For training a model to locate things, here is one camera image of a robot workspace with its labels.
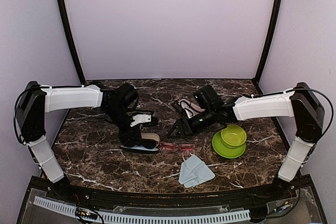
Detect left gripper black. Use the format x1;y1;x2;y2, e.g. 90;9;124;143
104;105;143;146

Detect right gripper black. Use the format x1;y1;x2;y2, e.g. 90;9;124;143
167;106;216;138

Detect black glasses case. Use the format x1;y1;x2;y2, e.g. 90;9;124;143
120;133;160;154

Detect black aviator sunglasses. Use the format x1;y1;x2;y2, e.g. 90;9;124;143
129;141;157;149

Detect pink translucent sunglasses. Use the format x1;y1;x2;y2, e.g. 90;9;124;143
160;142;194;152

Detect light blue cloth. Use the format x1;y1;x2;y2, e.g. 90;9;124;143
131;148;155;153
178;155;215;188

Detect pink glasses case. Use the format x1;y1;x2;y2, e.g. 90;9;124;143
191;103;204;113

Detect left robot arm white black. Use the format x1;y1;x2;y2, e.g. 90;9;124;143
13;81;142;201

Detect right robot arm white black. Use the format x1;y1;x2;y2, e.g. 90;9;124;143
167;82;334;200

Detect green plate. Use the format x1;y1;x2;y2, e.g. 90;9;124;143
212;132;246;159

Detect green bowl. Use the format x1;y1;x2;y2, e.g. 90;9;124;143
220;124;247;149

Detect black front rail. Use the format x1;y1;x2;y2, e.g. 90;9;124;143
42;183;298;209

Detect white slotted cable duct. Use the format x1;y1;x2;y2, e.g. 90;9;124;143
33;196;250;223

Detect left black frame post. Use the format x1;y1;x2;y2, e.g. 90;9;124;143
57;0;86;84

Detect black frame post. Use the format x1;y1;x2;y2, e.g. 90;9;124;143
57;0;86;84
253;0;282;85

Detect right black frame post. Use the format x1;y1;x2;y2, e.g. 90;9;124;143
253;0;282;85

